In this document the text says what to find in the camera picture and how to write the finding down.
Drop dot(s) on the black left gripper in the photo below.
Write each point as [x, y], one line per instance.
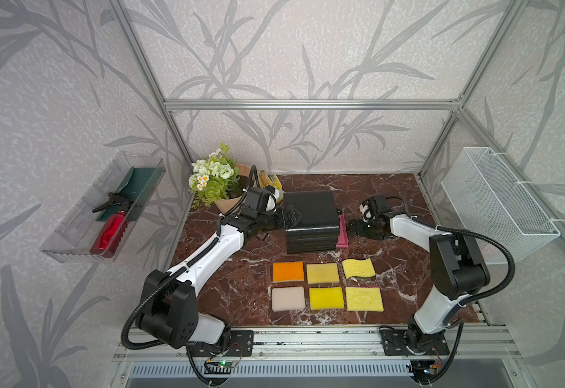
[290, 221]

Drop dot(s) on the clear plastic wall tray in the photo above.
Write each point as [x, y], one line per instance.
[98, 226]

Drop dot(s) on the right green circuit board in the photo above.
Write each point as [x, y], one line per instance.
[424, 372]

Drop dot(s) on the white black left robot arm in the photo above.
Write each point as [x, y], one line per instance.
[168, 310]

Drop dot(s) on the yellow wavy scrub sponge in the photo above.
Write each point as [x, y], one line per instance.
[358, 268]

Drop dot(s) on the pink bottom drawer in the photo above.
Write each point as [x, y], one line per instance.
[343, 240]

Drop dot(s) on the orange sponge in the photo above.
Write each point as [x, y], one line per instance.
[288, 272]

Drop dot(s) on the green circuit board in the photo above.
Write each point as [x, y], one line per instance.
[424, 372]
[221, 367]

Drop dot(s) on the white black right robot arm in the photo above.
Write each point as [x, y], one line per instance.
[458, 269]

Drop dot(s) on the left green circuit board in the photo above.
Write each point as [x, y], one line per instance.
[221, 367]

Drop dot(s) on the white wire mesh basket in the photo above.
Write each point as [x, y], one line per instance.
[490, 200]

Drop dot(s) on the yellow white garden glove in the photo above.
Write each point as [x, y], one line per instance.
[266, 180]

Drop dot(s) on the dark green trowel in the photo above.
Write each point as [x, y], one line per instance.
[134, 192]

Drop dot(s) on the white pale foam sponge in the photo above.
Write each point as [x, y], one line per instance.
[286, 299]

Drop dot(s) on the bright yellow thick sponge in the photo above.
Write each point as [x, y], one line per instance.
[326, 298]

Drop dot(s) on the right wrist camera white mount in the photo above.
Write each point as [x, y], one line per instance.
[369, 210]

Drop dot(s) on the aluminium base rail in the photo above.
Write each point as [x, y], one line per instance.
[363, 342]

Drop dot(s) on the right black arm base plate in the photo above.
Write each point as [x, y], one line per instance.
[408, 343]

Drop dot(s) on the red spray bottle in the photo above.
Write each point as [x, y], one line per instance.
[108, 240]

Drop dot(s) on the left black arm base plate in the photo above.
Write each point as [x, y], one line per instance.
[234, 343]

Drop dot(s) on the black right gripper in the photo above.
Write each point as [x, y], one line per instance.
[358, 232]

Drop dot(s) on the green white artificial flowers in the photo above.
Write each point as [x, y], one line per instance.
[214, 178]

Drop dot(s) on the beige flower pot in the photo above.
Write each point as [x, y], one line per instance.
[234, 201]

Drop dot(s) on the black drawer cabinet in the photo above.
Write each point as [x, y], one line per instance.
[320, 223]

